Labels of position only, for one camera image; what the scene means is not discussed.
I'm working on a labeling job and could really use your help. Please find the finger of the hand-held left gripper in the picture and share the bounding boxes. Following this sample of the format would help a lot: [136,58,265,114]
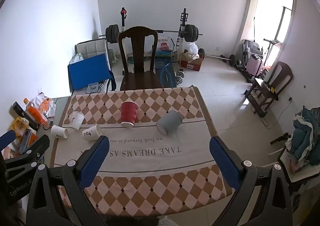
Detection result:
[0,130,17,153]
[3,134,50,169]

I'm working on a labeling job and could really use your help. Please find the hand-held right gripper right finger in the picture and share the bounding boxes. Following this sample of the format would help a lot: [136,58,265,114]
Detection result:
[209,136,294,226]

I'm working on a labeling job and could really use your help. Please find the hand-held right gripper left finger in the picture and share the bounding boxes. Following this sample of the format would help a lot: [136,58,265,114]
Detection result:
[26,135,110,226]

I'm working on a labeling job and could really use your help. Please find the white paper cup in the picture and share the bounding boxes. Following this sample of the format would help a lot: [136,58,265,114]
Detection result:
[82,124,103,141]
[51,125,68,139]
[69,111,85,131]

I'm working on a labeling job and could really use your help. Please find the red ribbed paper cup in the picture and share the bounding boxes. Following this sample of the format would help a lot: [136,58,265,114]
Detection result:
[121,101,138,128]

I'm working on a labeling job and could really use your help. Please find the grey cup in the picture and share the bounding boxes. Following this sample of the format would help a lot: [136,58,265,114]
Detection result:
[156,110,182,135]

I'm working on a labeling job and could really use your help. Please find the yellow plastic bag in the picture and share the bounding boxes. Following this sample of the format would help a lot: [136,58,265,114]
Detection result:
[9,117,30,142]

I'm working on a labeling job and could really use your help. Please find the long black box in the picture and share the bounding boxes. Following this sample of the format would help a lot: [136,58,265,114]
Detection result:
[9,102,39,131]

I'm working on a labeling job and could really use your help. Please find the orange drink bottle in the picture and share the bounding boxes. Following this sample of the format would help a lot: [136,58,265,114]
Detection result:
[23,98,48,126]

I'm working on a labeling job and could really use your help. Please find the orange snack packet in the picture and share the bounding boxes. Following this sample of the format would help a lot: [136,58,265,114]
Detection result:
[39,97,51,114]

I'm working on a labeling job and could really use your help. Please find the checkered tablecloth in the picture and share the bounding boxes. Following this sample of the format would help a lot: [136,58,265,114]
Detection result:
[50,86,234,216]

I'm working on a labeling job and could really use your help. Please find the black rod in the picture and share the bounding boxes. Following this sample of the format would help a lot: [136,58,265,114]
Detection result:
[270,133,292,145]

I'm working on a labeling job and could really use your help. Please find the clear plastic box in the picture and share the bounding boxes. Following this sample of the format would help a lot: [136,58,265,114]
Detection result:
[86,83,101,93]

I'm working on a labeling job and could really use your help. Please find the white stool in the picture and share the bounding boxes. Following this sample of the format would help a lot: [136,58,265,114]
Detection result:
[277,146,320,193]

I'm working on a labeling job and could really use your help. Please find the pile of clothes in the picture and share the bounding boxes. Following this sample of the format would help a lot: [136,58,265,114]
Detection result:
[286,107,320,167]

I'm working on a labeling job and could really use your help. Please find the blue folder box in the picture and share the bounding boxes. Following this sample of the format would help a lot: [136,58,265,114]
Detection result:
[67,53,112,91]

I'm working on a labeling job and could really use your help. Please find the dark wooden chair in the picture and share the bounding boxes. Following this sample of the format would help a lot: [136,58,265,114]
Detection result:
[117,26,162,91]
[246,61,294,118]

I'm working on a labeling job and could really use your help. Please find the chrome dumbbell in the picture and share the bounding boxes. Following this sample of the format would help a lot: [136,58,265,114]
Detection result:
[175,70,186,84]

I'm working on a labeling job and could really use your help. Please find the pink suitcase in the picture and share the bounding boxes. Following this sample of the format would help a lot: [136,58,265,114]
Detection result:
[246,53,263,78]

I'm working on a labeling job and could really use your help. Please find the cardboard box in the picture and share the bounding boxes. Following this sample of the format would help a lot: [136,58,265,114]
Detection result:
[180,50,204,71]

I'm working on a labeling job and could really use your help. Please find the blue bench pad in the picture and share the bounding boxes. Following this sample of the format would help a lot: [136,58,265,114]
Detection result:
[154,58,177,88]

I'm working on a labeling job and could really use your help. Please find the small barbell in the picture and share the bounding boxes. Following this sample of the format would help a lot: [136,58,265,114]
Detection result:
[197,48,236,68]

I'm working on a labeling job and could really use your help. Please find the white padded chair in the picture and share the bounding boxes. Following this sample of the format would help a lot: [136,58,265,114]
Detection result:
[75,39,110,66]

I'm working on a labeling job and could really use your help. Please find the white plastic bag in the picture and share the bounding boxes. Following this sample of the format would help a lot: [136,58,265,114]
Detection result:
[184,42,200,60]

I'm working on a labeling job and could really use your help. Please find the folded metal rack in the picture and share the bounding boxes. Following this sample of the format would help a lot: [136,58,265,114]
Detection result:
[241,38,263,66]

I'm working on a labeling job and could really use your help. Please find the red printed plastic bag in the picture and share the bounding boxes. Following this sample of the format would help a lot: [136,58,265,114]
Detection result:
[156,36,175,53]

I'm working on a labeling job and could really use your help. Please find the barbell with black plates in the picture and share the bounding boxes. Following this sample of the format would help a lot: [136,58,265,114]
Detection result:
[99,24,203,43]

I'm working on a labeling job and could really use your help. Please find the white weight bench rack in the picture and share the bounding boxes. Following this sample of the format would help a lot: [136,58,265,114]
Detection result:
[120,7,191,67]

